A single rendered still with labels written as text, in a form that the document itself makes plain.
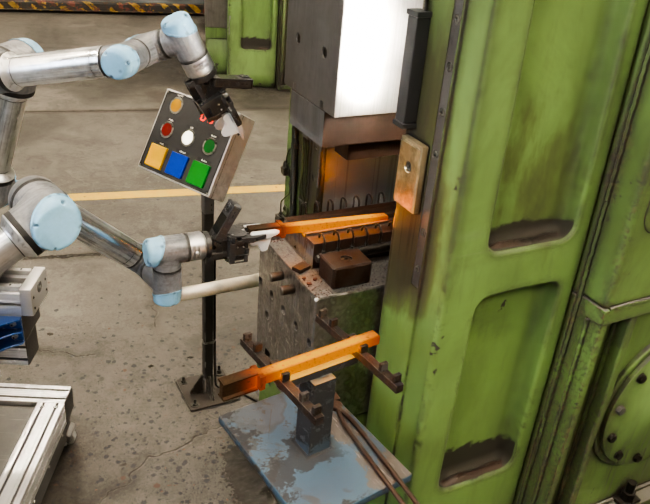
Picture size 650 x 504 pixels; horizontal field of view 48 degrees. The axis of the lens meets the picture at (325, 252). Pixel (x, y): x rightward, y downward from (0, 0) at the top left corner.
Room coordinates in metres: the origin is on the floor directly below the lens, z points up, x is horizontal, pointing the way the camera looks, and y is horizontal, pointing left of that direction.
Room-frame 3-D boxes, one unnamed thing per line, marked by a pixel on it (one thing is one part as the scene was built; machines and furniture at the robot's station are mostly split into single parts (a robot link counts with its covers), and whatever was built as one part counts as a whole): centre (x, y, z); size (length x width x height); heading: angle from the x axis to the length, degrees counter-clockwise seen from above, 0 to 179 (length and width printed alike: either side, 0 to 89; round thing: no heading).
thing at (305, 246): (1.94, -0.10, 0.96); 0.42 x 0.20 x 0.09; 119
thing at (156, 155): (2.25, 0.58, 1.01); 0.07 x 0.05 x 0.07; 54
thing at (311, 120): (1.94, -0.10, 1.32); 0.42 x 0.20 x 0.10; 119
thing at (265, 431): (1.32, -0.01, 0.67); 0.40 x 0.30 x 0.02; 37
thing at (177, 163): (2.19, 0.50, 1.01); 0.07 x 0.05 x 0.07; 54
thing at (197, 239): (1.66, 0.34, 1.00); 0.08 x 0.05 x 0.08; 29
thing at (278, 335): (1.90, -0.14, 0.69); 0.56 x 0.38 x 0.45; 119
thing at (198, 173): (2.13, 0.42, 1.01); 0.07 x 0.05 x 0.07; 54
